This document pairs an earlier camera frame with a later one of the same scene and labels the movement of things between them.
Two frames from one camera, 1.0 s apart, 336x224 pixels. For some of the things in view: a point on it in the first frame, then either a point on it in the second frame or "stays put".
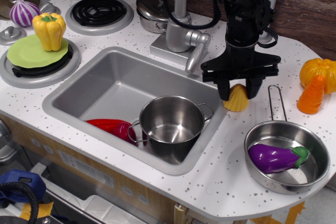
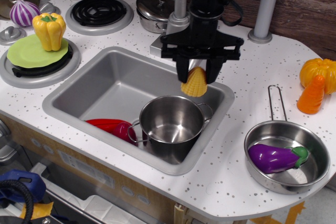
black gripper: (242, 62) → (201, 39)
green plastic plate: (25, 52) stays put
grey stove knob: (49, 8) stays put
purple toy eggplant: (268, 160) stays put
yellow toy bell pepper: (50, 28) stays put
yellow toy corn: (238, 100) → (196, 84)
